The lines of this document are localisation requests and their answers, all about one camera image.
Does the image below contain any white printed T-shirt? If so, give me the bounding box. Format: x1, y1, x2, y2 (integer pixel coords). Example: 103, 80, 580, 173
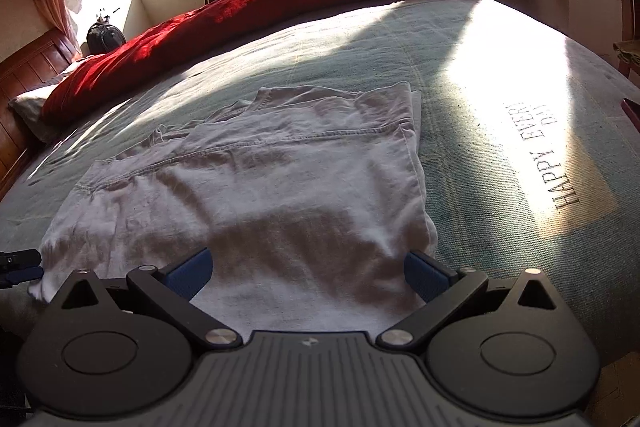
27, 81, 440, 338

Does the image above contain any wooden headboard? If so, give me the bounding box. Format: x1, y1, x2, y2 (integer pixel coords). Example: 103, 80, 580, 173
0, 29, 83, 202

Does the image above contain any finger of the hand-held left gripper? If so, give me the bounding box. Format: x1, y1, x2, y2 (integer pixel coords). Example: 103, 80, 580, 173
0, 248, 46, 291

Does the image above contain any wooden chair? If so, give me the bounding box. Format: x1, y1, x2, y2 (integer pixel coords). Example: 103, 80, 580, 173
612, 0, 640, 82

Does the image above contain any grey pillow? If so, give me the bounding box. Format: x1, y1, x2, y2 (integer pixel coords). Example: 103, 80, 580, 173
9, 57, 96, 142

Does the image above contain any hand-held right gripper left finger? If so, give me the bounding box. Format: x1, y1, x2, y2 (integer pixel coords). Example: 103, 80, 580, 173
60, 248, 246, 353

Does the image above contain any black backpack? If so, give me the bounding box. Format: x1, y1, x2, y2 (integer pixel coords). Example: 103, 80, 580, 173
86, 7, 127, 55

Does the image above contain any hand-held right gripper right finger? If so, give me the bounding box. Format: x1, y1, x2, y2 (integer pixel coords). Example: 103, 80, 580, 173
375, 250, 558, 354

